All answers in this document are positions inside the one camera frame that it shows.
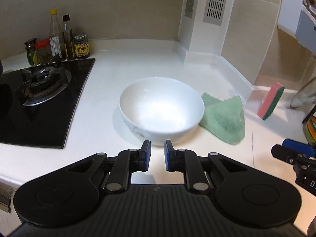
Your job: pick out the black glass gas stove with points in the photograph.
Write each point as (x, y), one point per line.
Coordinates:
(49, 128)

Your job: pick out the wide grey vent grille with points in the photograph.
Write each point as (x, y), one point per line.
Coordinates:
(216, 2)

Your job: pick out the yellow cap clear bottle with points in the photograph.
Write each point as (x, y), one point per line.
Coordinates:
(55, 37)

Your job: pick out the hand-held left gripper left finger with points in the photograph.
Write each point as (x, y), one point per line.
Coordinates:
(147, 153)

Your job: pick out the white and blue appliance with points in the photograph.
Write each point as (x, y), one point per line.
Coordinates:
(303, 27)

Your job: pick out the gas burner with pan support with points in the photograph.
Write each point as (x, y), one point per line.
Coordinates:
(40, 82)

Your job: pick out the green microfibre cloth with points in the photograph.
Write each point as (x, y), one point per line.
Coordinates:
(222, 121)

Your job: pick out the pink and green sponge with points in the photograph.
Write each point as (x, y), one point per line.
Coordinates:
(270, 101)

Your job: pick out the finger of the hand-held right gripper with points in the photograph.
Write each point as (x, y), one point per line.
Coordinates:
(293, 144)

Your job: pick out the colourful striped bowl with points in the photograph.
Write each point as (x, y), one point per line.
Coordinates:
(311, 130)

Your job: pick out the black lid sauce jar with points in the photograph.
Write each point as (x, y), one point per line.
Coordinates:
(82, 48)

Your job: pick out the white ceramic bowl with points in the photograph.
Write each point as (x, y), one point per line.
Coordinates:
(160, 103)

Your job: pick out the dark cap oil bottle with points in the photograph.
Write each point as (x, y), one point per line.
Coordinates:
(68, 39)

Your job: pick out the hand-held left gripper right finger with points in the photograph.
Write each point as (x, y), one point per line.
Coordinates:
(167, 153)

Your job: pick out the glass pot lid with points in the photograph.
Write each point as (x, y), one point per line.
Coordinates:
(305, 93)

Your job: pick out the red lid jar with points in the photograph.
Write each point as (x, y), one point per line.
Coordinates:
(44, 53)

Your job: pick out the green label jar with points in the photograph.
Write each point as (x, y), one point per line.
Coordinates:
(31, 54)

